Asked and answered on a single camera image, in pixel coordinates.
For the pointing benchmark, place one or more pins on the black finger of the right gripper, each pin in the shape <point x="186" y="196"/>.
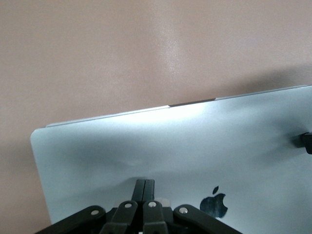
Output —
<point x="307" y="142"/>

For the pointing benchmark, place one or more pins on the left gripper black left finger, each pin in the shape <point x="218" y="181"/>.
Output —
<point x="125" y="214"/>

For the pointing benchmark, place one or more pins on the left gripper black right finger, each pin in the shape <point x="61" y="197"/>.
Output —
<point x="154" y="217"/>

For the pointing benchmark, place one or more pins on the silver grey laptop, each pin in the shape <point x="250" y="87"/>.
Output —
<point x="170" y="146"/>

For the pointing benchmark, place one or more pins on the brown table cover mat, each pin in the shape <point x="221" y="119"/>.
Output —
<point x="97" y="61"/>

